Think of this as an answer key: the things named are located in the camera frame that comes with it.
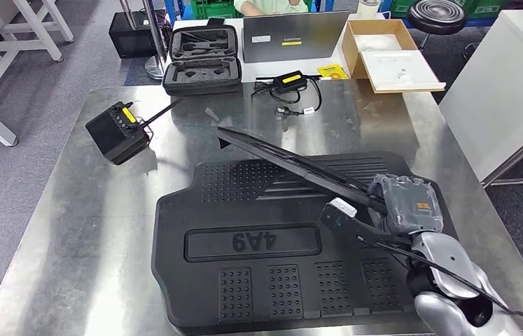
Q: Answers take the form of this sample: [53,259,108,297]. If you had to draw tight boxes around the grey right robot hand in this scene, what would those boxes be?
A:
[366,174,445,237]

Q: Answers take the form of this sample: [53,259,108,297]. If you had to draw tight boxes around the long black plastic panel part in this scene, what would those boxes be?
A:
[216,126,389,215]

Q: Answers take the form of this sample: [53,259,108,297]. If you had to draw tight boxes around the stainless steel workbench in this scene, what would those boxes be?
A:
[0,78,523,336]

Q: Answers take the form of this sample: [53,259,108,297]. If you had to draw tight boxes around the yellow printed leaflet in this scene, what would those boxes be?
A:
[317,63,349,81]

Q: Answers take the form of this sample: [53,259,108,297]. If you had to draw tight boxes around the white cabinet panel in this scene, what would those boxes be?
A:
[438,9,523,183]

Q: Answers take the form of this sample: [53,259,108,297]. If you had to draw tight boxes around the open cardboard box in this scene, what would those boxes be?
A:
[341,18,447,95]

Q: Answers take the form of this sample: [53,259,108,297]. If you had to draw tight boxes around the white packing foam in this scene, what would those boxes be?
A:
[355,33,403,52]

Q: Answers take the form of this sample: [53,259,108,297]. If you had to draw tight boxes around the black power adapter yellow label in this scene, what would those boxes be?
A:
[272,70,309,92]

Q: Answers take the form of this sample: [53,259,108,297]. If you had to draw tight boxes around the black plastic engine cover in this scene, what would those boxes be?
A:
[151,152,459,333]

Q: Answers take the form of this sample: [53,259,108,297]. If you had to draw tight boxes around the black round stool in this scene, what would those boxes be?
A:
[406,0,468,50]

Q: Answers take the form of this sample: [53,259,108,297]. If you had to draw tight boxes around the green plastic crate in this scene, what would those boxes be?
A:
[389,0,413,17]
[190,0,244,20]
[463,0,510,20]

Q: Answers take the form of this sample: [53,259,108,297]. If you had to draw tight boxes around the white cup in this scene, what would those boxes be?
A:
[357,0,380,20]

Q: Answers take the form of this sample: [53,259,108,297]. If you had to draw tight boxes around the grey laptop computer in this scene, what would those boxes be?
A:
[242,10,351,64]

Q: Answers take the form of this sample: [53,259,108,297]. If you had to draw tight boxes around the person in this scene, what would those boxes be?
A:
[233,0,309,17]

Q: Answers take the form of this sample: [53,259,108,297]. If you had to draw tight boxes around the black foam-lined carrying case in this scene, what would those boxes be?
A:
[162,17,244,97]

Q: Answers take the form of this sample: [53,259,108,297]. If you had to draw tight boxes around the chrome stanchion with round base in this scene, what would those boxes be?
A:
[141,0,169,81]

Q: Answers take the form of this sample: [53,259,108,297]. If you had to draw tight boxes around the blue metal storage rack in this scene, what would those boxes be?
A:
[165,0,193,24]

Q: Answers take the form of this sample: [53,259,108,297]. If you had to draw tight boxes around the black charger with yellow label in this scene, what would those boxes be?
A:
[85,101,152,166]

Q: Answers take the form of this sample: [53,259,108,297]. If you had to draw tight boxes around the black cabinet box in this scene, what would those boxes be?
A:
[108,10,169,60]

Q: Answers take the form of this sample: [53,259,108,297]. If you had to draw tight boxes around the chrome pole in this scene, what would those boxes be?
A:
[119,0,138,29]

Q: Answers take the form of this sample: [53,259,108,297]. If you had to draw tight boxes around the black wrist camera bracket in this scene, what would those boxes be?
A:
[319,204,413,250]

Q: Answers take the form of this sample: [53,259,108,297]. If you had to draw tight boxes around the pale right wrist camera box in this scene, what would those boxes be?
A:
[327,197,358,219]

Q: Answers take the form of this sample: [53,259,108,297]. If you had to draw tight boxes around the steel frame table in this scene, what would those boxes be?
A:
[480,85,523,189]

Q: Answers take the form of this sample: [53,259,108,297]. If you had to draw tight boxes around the black cable bundle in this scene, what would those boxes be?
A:
[250,75,323,117]

